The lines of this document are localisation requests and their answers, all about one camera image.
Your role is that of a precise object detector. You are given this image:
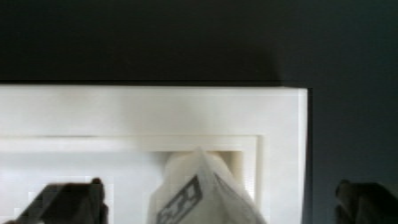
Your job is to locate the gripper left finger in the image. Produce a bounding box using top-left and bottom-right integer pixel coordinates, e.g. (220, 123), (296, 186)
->
(12, 178), (108, 224)

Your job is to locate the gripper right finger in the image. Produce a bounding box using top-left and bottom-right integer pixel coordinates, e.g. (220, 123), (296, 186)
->
(333, 180), (398, 224)

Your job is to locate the white square tabletop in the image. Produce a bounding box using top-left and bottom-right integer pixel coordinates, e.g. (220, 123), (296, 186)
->
(0, 85), (307, 224)

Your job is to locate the white leg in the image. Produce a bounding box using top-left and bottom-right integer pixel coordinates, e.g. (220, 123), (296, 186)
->
(147, 148), (266, 224)

